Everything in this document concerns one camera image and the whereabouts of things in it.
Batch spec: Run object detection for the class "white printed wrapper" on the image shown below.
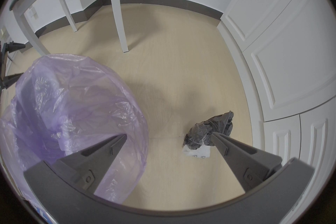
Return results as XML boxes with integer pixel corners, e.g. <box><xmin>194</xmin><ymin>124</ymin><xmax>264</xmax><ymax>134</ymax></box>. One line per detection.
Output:
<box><xmin>182</xmin><ymin>145</ymin><xmax>211</xmax><ymax>160</ymax></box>

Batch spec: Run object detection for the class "pale grey trash bin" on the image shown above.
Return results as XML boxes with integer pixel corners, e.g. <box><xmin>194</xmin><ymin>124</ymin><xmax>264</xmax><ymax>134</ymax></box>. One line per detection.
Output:
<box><xmin>16</xmin><ymin>56</ymin><xmax>149</xmax><ymax>204</ymax></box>

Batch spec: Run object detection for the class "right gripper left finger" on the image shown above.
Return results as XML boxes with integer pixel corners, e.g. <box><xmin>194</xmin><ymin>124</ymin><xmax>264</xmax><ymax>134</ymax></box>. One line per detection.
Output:
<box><xmin>54</xmin><ymin>134</ymin><xmax>128</xmax><ymax>195</ymax></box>

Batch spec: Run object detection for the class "black plastic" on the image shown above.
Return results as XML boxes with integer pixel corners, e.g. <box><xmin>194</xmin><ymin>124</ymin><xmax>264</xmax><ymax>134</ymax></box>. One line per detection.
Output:
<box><xmin>184</xmin><ymin>111</ymin><xmax>235</xmax><ymax>150</ymax></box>

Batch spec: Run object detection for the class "purple plastic bag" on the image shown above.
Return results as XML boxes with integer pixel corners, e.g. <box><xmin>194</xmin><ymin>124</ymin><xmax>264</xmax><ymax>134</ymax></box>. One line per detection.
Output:
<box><xmin>0</xmin><ymin>54</ymin><xmax>149</xmax><ymax>205</ymax></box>

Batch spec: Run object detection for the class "grey padded white chair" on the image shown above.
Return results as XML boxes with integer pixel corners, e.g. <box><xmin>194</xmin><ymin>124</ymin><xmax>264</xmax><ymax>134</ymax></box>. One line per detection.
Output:
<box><xmin>9</xmin><ymin>0</ymin><xmax>130</xmax><ymax>53</ymax></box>

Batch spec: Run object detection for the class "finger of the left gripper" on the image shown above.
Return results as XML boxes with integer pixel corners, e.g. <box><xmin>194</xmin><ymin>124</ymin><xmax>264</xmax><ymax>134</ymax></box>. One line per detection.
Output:
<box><xmin>0</xmin><ymin>73</ymin><xmax>24</xmax><ymax>90</ymax></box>
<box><xmin>1</xmin><ymin>42</ymin><xmax>26</xmax><ymax>52</ymax></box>

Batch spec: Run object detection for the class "white wardrobe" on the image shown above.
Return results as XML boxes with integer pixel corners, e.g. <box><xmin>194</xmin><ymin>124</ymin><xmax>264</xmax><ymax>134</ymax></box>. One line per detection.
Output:
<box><xmin>216</xmin><ymin>0</ymin><xmax>336</xmax><ymax>218</ymax></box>

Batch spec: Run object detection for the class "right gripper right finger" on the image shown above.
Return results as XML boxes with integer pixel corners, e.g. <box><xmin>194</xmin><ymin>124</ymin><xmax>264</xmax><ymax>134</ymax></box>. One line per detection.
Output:
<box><xmin>211</xmin><ymin>132</ymin><xmax>283</xmax><ymax>193</ymax></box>

